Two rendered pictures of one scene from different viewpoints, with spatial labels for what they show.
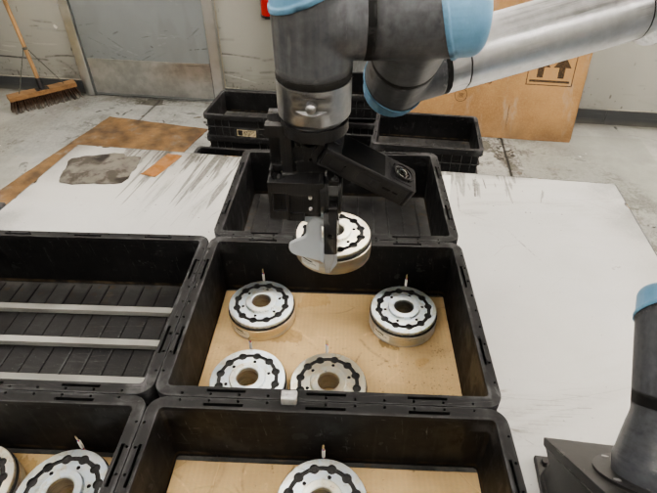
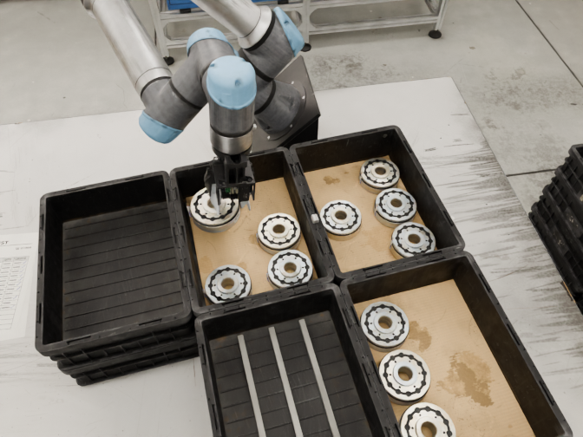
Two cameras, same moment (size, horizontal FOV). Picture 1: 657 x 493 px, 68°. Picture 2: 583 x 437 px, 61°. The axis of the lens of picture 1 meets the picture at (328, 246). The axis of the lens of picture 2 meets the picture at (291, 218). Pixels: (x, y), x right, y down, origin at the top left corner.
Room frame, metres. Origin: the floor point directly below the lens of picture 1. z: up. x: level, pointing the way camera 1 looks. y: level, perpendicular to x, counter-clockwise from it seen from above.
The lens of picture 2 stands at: (0.57, 0.64, 1.83)
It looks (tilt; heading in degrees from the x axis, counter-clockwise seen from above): 54 degrees down; 252
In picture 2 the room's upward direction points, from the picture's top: straight up
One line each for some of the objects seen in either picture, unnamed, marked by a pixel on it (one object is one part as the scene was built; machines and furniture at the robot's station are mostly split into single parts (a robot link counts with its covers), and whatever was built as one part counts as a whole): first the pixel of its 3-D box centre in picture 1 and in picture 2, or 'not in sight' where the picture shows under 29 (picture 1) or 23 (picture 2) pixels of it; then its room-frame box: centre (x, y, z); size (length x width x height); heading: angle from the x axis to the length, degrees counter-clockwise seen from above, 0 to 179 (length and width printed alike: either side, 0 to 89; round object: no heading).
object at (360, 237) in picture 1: (332, 233); (214, 205); (0.53, -0.01, 1.01); 0.10 x 0.10 x 0.01
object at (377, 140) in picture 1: (419, 180); not in sight; (1.74, -0.38, 0.37); 0.40 x 0.30 x 0.45; 81
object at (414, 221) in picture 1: (336, 216); (118, 264); (0.77, -0.02, 0.87); 0.40 x 0.30 x 0.11; 87
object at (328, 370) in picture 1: (328, 381); (278, 229); (0.40, 0.00, 0.86); 0.05 x 0.05 x 0.01
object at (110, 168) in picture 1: (98, 166); not in sight; (1.25, 0.66, 0.71); 0.22 x 0.19 x 0.01; 82
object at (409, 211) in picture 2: not in sight; (396, 205); (0.10, 0.01, 0.86); 0.10 x 0.10 x 0.01
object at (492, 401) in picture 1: (330, 312); (245, 223); (0.47, 0.00, 0.92); 0.40 x 0.30 x 0.02; 87
